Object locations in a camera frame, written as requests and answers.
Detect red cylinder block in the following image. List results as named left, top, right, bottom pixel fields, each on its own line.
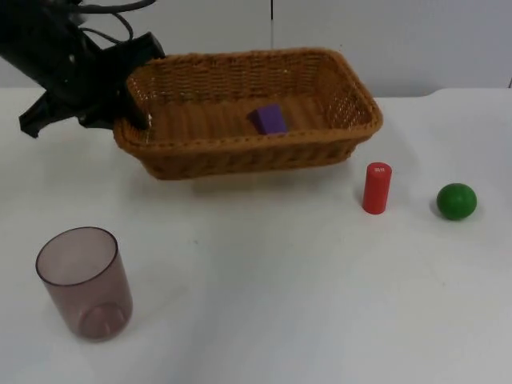
left=362, top=161, right=394, bottom=215

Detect brown wicker basket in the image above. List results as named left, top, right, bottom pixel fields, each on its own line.
left=113, top=46, right=384, bottom=182

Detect clear tinted cup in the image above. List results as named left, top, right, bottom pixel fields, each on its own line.
left=34, top=226, right=134, bottom=343

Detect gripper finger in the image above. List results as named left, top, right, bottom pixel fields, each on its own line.
left=77, top=111, right=122, bottom=131
left=118, top=85, right=153, bottom=130

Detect purple triangular block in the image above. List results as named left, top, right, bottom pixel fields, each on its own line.
left=246, top=103, right=290, bottom=136

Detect green ball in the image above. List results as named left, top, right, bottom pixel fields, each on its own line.
left=435, top=182, right=478, bottom=221

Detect black cable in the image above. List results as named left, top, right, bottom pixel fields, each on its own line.
left=70, top=0, right=151, bottom=16
left=79, top=10, right=137, bottom=44

